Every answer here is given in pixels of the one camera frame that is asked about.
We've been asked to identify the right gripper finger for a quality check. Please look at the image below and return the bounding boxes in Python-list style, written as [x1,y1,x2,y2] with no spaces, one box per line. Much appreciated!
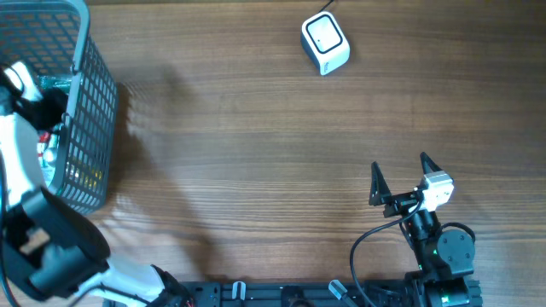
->
[369,161,392,206]
[420,152,442,174]

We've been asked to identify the red toothpaste tube box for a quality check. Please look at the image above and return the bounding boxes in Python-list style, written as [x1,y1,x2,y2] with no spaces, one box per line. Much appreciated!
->
[37,132,51,157]

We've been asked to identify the green glove package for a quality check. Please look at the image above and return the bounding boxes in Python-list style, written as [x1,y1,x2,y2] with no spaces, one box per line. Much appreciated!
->
[38,76,71,185]

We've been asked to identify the yellow oil bottle grey cap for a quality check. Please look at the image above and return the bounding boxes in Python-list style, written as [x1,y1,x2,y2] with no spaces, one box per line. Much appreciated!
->
[43,148,58,166]

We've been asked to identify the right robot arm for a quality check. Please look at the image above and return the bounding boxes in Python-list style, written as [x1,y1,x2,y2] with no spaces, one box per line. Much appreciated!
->
[363,153,483,307]

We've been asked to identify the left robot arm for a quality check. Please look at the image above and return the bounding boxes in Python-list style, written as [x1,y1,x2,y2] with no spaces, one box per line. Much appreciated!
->
[1,62,194,306]

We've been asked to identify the white barcode scanner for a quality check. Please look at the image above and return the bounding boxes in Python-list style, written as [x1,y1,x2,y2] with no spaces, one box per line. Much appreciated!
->
[300,11,351,76]

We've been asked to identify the grey plastic shopping basket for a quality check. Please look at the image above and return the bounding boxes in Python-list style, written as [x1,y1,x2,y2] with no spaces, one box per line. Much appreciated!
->
[1,1,119,215]

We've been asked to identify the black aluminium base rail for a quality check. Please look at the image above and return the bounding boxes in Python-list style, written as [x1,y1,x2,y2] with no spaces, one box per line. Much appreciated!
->
[103,279,483,307]

